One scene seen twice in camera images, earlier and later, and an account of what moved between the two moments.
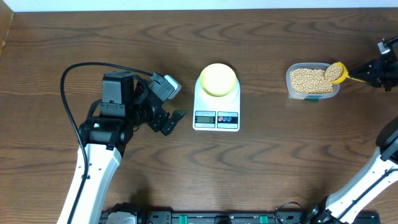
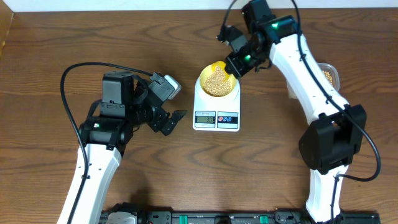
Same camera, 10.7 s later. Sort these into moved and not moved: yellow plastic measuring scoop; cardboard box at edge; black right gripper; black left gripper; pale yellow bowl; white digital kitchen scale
Moved: yellow plastic measuring scoop; black right gripper
Not moved: white digital kitchen scale; cardboard box at edge; pale yellow bowl; black left gripper
